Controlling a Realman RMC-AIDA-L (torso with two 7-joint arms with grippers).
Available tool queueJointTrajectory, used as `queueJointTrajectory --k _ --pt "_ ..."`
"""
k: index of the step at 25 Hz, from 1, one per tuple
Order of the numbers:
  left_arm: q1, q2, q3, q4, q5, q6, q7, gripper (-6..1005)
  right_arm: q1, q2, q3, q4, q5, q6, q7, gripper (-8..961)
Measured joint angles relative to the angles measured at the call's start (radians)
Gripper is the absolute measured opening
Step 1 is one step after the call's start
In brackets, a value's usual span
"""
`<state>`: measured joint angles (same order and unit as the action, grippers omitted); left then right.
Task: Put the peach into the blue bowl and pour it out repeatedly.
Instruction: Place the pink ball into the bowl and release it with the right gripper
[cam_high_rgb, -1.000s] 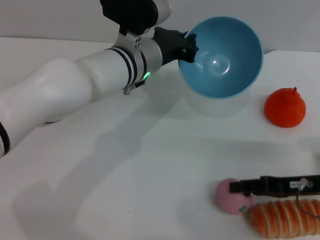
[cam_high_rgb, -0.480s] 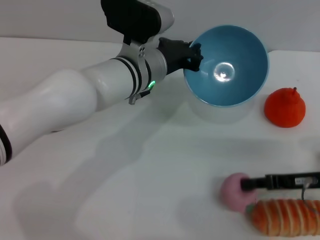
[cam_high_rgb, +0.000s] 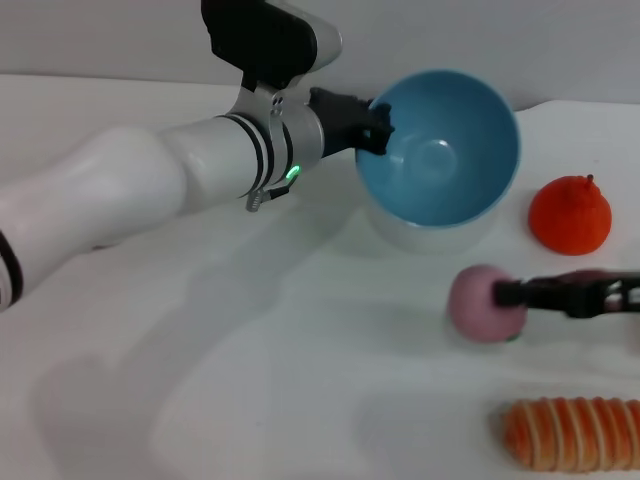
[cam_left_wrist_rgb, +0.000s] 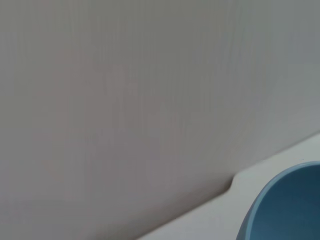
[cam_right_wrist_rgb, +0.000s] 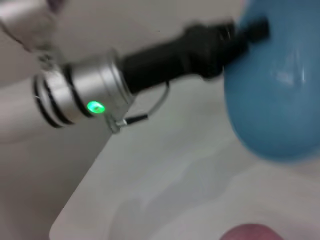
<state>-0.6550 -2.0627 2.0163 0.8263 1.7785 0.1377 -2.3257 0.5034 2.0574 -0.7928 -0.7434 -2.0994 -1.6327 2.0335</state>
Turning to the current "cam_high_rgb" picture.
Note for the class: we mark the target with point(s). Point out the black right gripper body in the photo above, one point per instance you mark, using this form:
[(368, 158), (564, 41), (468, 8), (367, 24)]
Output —
[(600, 295)]

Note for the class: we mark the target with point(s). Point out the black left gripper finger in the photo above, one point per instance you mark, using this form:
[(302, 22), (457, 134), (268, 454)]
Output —
[(380, 137)]

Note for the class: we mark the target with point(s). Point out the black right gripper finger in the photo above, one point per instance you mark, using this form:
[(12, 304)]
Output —
[(530, 294)]

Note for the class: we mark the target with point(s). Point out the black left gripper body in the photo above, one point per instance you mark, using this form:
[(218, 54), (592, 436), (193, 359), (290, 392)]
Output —
[(342, 122)]

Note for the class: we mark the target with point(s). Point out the pink toy peach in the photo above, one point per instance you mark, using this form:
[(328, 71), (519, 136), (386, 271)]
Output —
[(472, 310)]

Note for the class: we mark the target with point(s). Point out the blue bowl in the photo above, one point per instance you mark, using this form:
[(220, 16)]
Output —
[(450, 165)]

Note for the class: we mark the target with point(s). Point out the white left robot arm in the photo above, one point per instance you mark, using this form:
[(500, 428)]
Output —
[(150, 175)]

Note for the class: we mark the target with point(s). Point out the orange toy tangerine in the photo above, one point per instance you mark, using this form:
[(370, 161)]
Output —
[(570, 220)]

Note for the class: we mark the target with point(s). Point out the orange striped toy bread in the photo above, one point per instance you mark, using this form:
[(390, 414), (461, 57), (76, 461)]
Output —
[(575, 440)]

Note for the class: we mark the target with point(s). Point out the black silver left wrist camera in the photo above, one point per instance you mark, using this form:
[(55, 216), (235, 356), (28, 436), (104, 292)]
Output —
[(265, 40)]

